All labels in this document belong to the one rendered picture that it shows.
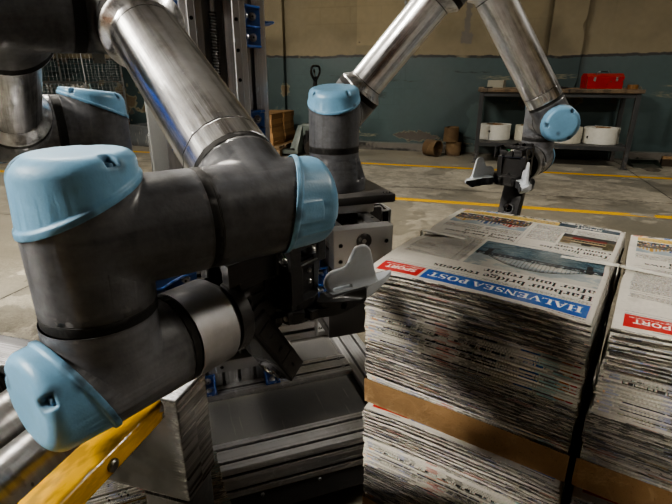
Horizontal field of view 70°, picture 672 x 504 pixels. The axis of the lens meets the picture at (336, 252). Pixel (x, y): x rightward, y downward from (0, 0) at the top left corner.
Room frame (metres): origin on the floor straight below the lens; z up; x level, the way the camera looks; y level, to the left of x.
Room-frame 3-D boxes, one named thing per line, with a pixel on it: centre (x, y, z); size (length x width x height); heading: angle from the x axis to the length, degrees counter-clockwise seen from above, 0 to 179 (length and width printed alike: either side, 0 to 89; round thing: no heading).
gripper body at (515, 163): (1.07, -0.40, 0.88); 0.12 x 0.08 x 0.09; 144
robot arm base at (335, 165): (1.14, 0.00, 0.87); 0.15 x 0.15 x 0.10
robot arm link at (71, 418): (0.29, 0.16, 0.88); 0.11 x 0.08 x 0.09; 144
